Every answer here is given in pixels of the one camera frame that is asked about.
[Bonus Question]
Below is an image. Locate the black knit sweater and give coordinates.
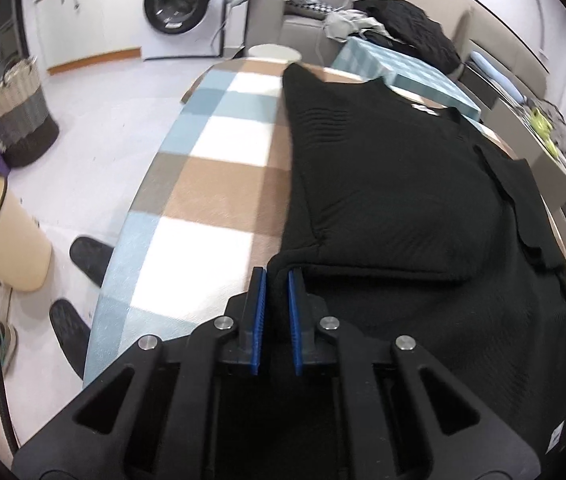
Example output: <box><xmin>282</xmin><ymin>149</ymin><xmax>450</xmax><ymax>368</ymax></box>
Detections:
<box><xmin>265</xmin><ymin>62</ymin><xmax>566</xmax><ymax>461</ymax></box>

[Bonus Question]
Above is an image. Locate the dark door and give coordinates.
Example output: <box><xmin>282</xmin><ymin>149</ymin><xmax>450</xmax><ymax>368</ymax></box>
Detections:
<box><xmin>0</xmin><ymin>0</ymin><xmax>31</xmax><ymax>73</ymax></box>

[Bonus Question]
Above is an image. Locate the cream waste bin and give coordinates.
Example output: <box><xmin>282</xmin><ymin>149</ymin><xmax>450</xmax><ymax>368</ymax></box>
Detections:
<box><xmin>0</xmin><ymin>172</ymin><xmax>54</xmax><ymax>293</ymax></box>

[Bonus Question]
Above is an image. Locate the light grey clothes pile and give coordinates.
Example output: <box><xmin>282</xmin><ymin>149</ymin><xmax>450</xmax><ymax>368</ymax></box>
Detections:
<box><xmin>323</xmin><ymin>7</ymin><xmax>389</xmax><ymax>41</ymax></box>

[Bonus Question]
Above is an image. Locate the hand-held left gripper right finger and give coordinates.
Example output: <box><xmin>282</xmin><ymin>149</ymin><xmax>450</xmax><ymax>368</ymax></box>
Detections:
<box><xmin>288</xmin><ymin>269</ymin><xmax>544</xmax><ymax>480</ymax></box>

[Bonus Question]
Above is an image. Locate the teal checkered cloth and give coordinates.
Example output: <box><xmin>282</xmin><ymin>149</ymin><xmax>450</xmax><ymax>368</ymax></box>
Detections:
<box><xmin>332</xmin><ymin>37</ymin><xmax>484</xmax><ymax>123</ymax></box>

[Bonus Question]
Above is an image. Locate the light blue pillow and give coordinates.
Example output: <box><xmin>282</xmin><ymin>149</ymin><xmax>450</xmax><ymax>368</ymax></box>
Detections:
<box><xmin>470</xmin><ymin>50</ymin><xmax>524</xmax><ymax>103</ymax></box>

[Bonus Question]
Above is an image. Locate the white round stool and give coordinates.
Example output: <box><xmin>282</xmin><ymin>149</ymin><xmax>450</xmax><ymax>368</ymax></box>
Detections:
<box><xmin>247</xmin><ymin>44</ymin><xmax>303</xmax><ymax>63</ymax></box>

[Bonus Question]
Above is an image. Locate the houndstooth cushion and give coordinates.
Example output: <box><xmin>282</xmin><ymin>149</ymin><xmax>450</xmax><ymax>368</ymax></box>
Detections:
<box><xmin>285</xmin><ymin>0</ymin><xmax>336</xmax><ymax>16</ymax></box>

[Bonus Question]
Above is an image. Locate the yellow-green cloth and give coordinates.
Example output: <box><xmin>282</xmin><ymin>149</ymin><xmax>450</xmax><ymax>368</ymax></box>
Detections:
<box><xmin>530</xmin><ymin>110</ymin><xmax>559</xmax><ymax>156</ymax></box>

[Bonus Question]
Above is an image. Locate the white cabinet with wooden trim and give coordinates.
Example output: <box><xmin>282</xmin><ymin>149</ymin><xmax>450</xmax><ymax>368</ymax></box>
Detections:
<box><xmin>33</xmin><ymin>0</ymin><xmax>144</xmax><ymax>76</ymax></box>

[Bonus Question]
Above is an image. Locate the checkered blanket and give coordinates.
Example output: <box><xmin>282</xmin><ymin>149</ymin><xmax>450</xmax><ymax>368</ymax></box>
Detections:
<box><xmin>83</xmin><ymin>57</ymin><xmax>566</xmax><ymax>391</ymax></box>

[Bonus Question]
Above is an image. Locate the woven laundry basket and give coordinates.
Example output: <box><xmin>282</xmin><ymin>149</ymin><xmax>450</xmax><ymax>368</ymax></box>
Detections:
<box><xmin>0</xmin><ymin>57</ymin><xmax>61</xmax><ymax>168</ymax></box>

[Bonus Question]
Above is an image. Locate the white washing machine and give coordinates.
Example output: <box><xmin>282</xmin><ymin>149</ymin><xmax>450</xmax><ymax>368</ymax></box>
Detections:
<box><xmin>139</xmin><ymin>0</ymin><xmax>234</xmax><ymax>61</ymax></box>

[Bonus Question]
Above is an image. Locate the grey sofa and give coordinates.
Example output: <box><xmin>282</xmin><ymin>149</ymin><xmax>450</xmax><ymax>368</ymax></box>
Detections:
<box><xmin>243</xmin><ymin>0</ymin><xmax>354</xmax><ymax>68</ymax></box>

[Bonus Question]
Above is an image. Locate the black slipper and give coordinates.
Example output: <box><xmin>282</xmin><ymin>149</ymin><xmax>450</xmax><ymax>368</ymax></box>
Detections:
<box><xmin>69</xmin><ymin>236</ymin><xmax>116</xmax><ymax>288</ymax></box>
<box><xmin>49</xmin><ymin>298</ymin><xmax>94</xmax><ymax>381</ymax></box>

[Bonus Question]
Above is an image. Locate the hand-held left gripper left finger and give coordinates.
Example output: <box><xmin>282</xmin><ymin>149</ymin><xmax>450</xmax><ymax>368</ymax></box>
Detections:
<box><xmin>11</xmin><ymin>266</ymin><xmax>268</xmax><ymax>480</ymax></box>

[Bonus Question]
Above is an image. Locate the black jacket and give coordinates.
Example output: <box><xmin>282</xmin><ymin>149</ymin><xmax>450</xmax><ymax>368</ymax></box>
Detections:
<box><xmin>353</xmin><ymin>0</ymin><xmax>461</xmax><ymax>73</ymax></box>

